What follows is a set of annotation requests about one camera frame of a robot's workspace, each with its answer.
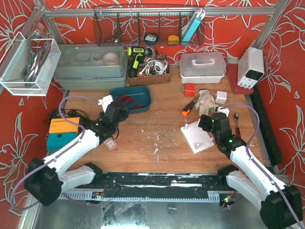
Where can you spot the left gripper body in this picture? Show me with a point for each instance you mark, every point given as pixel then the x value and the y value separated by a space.
pixel 120 113

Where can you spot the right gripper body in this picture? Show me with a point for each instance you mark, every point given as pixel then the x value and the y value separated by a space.
pixel 205 122

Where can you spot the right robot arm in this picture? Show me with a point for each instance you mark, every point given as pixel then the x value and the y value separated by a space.
pixel 279 205

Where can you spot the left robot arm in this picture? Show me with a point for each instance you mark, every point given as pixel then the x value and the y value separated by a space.
pixel 47 179

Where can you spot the white cotton work glove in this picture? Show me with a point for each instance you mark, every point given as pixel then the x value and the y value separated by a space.
pixel 205 102

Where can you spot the orange black screwdriver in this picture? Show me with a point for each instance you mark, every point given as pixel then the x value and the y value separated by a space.
pixel 189 107

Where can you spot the teal plastic tray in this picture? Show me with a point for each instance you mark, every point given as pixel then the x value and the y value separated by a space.
pixel 141 95

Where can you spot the white cube power socket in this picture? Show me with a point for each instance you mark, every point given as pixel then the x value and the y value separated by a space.
pixel 221 97

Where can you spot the white box with warning label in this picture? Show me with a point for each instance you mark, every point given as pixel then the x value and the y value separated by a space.
pixel 110 143

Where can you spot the ratchet wrench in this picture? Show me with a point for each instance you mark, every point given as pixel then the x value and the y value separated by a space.
pixel 237 129

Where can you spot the orange cube power socket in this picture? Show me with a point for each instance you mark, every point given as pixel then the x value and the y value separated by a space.
pixel 189 90

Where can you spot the wicker basket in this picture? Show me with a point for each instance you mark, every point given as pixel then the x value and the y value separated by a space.
pixel 150 80

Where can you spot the grey plastic storage box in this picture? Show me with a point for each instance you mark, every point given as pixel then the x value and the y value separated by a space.
pixel 91 67

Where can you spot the white plastic storage box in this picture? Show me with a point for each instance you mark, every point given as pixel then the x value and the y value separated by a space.
pixel 202 67

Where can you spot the orange teal device box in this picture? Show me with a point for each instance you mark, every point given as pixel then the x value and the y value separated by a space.
pixel 62 132

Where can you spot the red tray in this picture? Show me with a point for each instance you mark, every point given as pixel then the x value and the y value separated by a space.
pixel 232 73

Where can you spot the white power supply unit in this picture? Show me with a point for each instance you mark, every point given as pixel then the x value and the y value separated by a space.
pixel 250 68

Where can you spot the black tape measure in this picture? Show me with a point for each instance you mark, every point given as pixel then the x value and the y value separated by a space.
pixel 151 39

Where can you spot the yellow tape measure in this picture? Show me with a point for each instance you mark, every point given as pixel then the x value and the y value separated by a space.
pixel 173 40

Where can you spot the clear acrylic box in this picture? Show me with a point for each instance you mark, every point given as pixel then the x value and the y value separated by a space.
pixel 28 65

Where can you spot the blue white book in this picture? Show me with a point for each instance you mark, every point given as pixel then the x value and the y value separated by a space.
pixel 190 28

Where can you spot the white peg base plate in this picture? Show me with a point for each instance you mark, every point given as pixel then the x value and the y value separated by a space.
pixel 197 139

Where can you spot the green yellow cordless drill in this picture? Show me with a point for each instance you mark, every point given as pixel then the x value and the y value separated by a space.
pixel 138 55

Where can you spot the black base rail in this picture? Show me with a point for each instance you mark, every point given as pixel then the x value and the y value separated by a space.
pixel 157 185

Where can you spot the black wire basket shelf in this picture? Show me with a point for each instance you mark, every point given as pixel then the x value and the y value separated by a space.
pixel 128 25

